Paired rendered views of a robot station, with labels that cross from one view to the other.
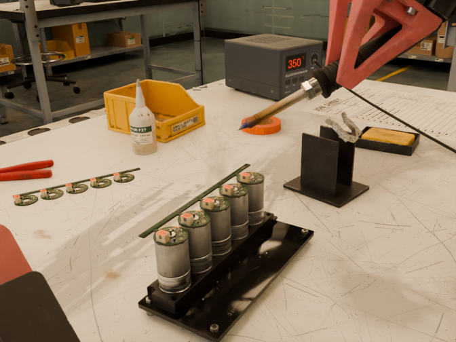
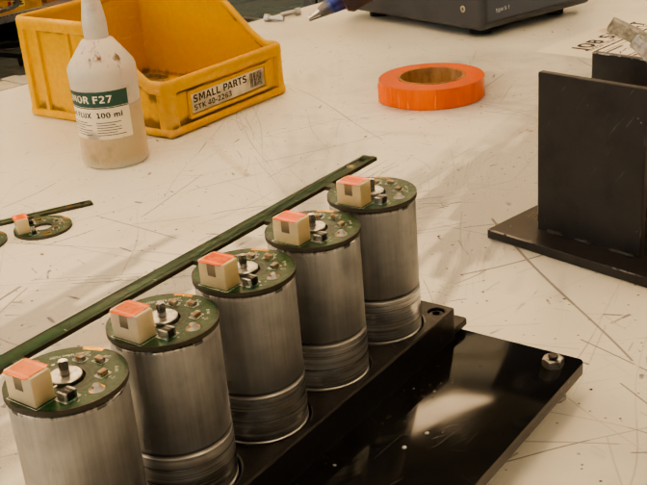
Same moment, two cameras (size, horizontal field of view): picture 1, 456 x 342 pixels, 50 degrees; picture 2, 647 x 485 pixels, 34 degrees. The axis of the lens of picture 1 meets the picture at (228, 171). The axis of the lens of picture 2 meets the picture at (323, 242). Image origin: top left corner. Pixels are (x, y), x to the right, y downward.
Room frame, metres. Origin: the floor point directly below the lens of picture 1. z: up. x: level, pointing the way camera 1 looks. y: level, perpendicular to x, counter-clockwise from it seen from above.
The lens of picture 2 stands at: (0.12, -0.02, 0.92)
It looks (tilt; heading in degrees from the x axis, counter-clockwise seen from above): 24 degrees down; 4
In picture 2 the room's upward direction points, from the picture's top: 5 degrees counter-clockwise
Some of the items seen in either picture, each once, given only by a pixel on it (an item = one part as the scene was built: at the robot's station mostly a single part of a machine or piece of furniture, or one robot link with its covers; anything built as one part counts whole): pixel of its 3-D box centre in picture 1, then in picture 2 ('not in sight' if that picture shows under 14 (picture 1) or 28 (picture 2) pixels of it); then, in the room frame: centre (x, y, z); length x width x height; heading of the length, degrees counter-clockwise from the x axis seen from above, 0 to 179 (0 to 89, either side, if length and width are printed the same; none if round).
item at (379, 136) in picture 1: (387, 139); not in sight; (0.62, -0.22, 0.76); 0.07 x 0.05 x 0.02; 59
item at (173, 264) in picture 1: (173, 263); (86, 478); (0.30, 0.04, 0.79); 0.02 x 0.02 x 0.05
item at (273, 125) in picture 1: (260, 124); (431, 85); (0.70, -0.05, 0.76); 0.06 x 0.06 x 0.01
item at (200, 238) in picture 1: (195, 245); (177, 413); (0.32, 0.03, 0.79); 0.02 x 0.02 x 0.05
